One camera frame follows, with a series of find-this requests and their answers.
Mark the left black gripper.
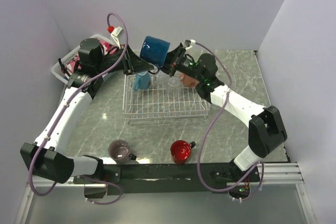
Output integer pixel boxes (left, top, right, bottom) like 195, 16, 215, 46
94, 42, 153, 75

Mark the salmon pink mug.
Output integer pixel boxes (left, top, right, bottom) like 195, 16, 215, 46
179, 73, 199, 88

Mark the aluminium frame rail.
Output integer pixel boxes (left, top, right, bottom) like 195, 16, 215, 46
15, 163, 316, 223

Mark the light blue floral mug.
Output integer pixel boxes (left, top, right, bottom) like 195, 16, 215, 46
133, 71, 152, 91

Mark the purple grey mug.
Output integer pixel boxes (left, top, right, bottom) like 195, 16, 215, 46
108, 140, 137, 164

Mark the white plastic basket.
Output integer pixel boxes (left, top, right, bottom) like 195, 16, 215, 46
50, 35, 114, 84

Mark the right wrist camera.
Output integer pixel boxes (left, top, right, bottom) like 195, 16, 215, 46
184, 39, 196, 50

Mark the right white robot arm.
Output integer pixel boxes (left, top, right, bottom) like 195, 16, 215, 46
160, 40, 288, 181

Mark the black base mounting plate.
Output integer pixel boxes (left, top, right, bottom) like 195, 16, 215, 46
72, 163, 261, 196

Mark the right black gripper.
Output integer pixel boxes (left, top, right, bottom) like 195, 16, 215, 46
150, 47, 204, 83

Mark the white wire dish rack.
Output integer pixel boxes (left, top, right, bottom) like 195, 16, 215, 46
122, 72, 211, 123

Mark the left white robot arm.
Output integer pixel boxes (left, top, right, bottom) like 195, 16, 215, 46
20, 37, 154, 186

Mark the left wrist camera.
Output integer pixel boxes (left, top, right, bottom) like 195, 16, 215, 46
107, 26, 124, 48

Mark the pink camouflage cloth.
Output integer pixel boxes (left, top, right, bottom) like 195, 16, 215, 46
65, 40, 119, 74

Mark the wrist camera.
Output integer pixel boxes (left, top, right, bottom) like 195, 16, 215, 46
107, 26, 124, 48
184, 39, 196, 50

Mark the dark blue mug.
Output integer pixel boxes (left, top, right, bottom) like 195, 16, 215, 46
140, 36, 171, 74

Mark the red mug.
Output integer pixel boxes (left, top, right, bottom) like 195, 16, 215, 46
170, 140, 196, 165

